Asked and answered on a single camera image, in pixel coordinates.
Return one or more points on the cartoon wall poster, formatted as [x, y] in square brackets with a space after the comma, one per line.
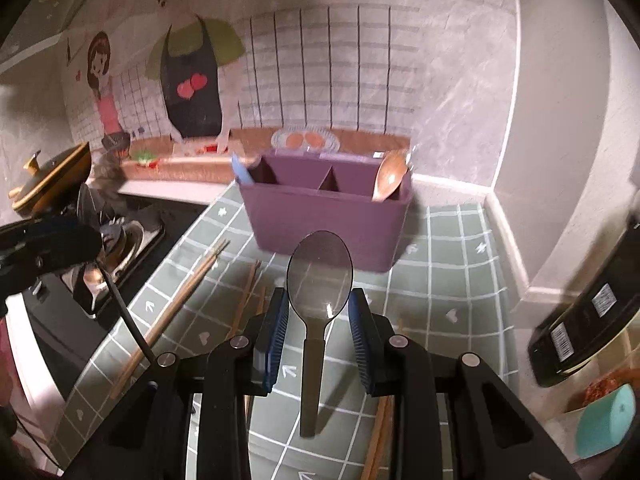
[375, 60]

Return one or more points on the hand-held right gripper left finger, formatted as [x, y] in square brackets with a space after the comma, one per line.
[272, 345]

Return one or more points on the black gas stove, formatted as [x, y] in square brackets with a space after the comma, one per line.
[175, 217]

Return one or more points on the black pot with lid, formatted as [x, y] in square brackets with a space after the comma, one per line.
[55, 180]

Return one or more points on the dark soy sauce bottle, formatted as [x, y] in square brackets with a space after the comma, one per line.
[590, 320]

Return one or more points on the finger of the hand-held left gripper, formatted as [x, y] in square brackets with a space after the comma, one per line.
[62, 247]

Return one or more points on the green checked mat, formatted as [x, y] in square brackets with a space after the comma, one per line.
[450, 270]

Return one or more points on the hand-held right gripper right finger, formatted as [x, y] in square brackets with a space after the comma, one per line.
[362, 345]

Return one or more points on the blue plastic spoon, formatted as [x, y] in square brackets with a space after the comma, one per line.
[242, 172]

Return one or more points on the teal cap shaker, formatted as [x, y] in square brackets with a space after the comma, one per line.
[605, 420]

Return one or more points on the purple utensil holder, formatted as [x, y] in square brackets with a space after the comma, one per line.
[325, 225]

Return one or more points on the stove burner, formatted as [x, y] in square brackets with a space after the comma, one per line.
[127, 240]

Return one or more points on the orange wooden spoon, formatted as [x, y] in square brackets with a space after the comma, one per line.
[390, 175]

